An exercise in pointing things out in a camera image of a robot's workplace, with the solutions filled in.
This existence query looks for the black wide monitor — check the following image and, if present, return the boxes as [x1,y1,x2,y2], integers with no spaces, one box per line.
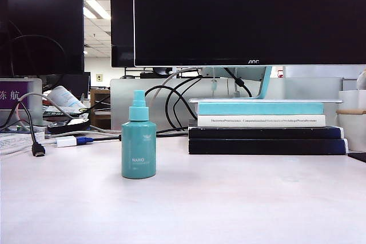
[7,0,86,75]

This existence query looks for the white video adapter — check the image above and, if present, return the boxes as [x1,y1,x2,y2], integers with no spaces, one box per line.
[42,137,78,149]

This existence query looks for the black flat device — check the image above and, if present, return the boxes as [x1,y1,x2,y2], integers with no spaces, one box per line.
[47,118,92,135]

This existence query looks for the light wooden stick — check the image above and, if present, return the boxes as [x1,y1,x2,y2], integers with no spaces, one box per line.
[336,109,366,115]

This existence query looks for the large AOC monitor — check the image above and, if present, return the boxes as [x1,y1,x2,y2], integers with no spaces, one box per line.
[133,0,366,68]

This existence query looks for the white rounded ornament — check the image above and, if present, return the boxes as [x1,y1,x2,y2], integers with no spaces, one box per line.
[356,69,366,91]

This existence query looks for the white blue printed package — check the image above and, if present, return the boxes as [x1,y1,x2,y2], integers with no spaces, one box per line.
[47,85,87,110]

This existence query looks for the thick white cable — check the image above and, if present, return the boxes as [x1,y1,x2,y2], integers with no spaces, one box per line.
[42,129,123,138]

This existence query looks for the small dark monitor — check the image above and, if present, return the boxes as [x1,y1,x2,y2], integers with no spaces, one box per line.
[42,71,92,101]

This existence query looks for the white spine book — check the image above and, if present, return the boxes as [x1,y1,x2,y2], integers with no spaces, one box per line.
[197,114,327,128]

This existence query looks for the thin white looping cable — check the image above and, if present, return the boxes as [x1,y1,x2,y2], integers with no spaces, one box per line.
[0,92,77,130]

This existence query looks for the black hardcover book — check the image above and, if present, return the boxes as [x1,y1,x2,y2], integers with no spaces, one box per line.
[188,138,349,155]
[188,126,345,140]

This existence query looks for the flat printed booklet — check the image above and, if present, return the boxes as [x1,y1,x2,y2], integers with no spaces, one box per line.
[42,106,90,119]

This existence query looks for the teal spray bottle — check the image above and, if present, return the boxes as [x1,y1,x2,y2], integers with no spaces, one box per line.
[121,90,158,179]

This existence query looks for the black flat pad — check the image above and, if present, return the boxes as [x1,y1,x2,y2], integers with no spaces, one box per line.
[347,152,366,165]

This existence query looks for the white hanging monitor cable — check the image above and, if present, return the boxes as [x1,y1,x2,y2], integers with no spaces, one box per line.
[148,67,201,105]

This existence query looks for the brown wooden shelf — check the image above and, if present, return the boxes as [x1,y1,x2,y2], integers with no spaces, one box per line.
[90,89,112,129]

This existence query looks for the silver teal monitor stand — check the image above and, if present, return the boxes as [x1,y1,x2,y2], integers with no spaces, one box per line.
[188,65,343,105]

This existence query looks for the black looping cable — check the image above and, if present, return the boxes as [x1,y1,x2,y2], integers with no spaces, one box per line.
[144,77,202,130]

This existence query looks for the black upright monitor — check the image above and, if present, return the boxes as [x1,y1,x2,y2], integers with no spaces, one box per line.
[110,0,135,69]

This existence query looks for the black HDMI cable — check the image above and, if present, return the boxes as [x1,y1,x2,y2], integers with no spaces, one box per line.
[0,102,47,158]

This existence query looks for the teal spine book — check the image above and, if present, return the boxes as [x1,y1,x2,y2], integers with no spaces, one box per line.
[197,102,325,116]

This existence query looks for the purple name sign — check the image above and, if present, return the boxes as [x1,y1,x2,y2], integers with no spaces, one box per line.
[0,77,43,127]

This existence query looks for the black monitor edge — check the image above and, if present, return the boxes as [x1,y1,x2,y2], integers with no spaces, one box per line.
[0,0,9,78]

